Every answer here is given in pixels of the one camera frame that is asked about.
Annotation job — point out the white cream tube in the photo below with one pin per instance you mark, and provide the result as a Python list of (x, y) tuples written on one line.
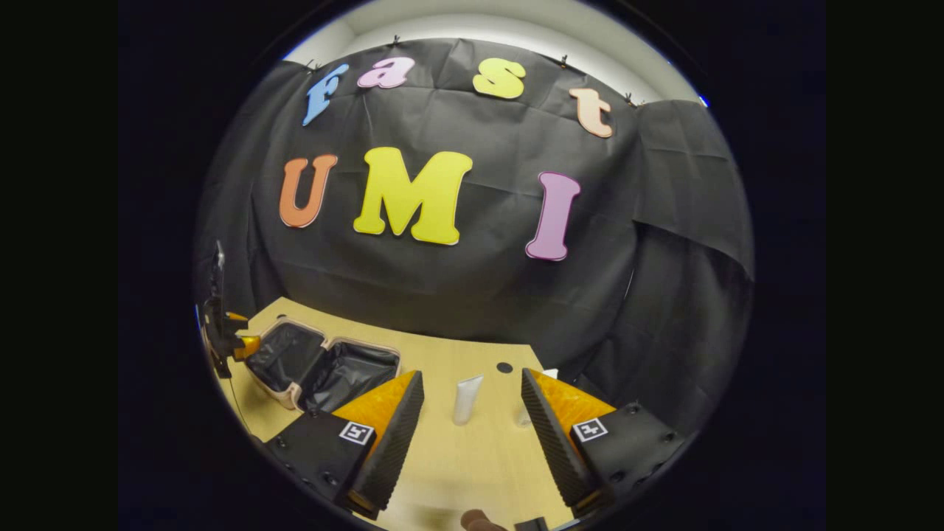
[(467, 402)]

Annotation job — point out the black backdrop cloth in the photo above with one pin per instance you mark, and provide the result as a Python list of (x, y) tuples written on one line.
[(472, 295)]

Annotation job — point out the white pump bottle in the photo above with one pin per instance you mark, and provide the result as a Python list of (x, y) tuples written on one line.
[(550, 374)]

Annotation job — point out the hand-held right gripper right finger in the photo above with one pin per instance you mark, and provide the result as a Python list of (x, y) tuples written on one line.
[(553, 450)]

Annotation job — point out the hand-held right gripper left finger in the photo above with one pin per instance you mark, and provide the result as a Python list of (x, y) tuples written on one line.
[(398, 442)]

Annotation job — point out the pink suitcase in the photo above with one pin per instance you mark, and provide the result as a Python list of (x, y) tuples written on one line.
[(354, 369)]

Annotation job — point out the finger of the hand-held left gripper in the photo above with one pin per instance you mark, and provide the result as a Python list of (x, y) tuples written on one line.
[(248, 347), (236, 317)]

